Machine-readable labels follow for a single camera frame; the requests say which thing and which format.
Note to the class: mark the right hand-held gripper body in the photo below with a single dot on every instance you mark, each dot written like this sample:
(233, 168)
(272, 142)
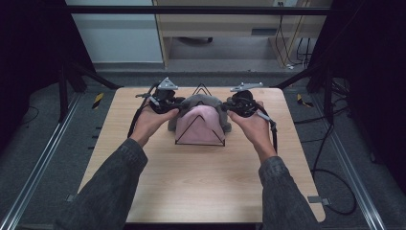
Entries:
(244, 102)

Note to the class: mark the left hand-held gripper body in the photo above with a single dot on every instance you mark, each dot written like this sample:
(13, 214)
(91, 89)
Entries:
(162, 99)

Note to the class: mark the person's left hand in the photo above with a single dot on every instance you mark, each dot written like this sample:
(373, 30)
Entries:
(150, 124)

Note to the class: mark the person's right hand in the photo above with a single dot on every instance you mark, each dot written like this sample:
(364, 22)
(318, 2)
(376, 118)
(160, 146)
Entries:
(255, 131)

